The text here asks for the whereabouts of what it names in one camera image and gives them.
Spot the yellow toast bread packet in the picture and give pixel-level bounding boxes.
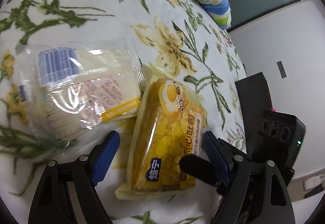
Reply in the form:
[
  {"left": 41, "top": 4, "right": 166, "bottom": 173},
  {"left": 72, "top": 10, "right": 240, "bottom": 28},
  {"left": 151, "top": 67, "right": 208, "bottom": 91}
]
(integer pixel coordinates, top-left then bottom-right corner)
[{"left": 115, "top": 64, "right": 207, "bottom": 200}]

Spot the white bread clear packet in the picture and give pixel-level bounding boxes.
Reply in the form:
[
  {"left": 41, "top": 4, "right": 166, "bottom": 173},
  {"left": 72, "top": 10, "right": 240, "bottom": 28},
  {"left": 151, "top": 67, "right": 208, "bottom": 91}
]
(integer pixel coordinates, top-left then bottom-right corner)
[{"left": 14, "top": 38, "right": 145, "bottom": 143}]

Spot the black storage box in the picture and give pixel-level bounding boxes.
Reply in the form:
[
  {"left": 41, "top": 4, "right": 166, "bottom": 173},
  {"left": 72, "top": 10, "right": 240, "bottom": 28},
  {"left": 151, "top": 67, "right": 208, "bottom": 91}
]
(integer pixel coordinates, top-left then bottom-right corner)
[{"left": 235, "top": 72, "right": 272, "bottom": 156}]

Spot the floral white blanket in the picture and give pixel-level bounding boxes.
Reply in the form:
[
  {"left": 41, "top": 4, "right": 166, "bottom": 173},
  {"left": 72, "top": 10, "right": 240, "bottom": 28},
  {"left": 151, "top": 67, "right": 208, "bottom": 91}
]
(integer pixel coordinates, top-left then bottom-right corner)
[{"left": 1, "top": 0, "right": 246, "bottom": 223}]

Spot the grey wall switch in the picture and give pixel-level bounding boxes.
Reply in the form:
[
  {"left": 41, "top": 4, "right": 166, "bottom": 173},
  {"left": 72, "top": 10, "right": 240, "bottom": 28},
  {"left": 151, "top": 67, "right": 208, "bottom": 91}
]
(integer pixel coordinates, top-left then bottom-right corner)
[{"left": 276, "top": 61, "right": 287, "bottom": 78}]

